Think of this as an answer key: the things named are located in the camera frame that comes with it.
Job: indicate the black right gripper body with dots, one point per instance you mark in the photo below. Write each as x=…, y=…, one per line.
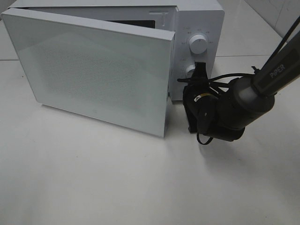
x=198, y=100

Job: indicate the white timer knob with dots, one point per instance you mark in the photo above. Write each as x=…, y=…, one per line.
x=189, y=70

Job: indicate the white microwave door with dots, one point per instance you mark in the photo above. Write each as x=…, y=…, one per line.
x=113, y=72

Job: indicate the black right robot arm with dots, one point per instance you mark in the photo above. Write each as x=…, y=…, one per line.
x=222, y=107

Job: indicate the upper white power knob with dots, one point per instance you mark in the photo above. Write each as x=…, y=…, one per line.
x=198, y=44

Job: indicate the white microwave oven body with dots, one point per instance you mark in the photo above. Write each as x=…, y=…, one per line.
x=16, y=20

